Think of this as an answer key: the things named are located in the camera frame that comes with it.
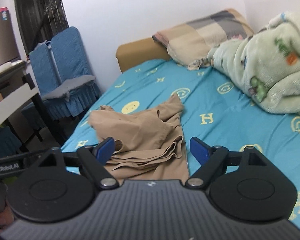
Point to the dark table with white edge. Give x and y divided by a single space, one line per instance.
12 97

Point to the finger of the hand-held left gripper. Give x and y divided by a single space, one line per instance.
33 158

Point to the tan printed t-shirt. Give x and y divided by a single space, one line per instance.
145 130

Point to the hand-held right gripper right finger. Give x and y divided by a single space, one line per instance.
200 151

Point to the grey seat cushion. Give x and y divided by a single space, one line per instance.
65 88

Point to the beige refrigerator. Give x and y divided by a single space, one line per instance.
2 40

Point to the mustard bed headboard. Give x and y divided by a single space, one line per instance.
137 52

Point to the blue covered chair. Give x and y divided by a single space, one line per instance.
3 141
43 65
70 52

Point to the person's left hand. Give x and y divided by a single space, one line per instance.
2 217

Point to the green fleece printed blanket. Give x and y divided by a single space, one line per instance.
270 67

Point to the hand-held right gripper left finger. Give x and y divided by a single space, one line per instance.
105 150

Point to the dark barred window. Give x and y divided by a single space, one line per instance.
40 12

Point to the patchwork pillow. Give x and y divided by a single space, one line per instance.
197 37

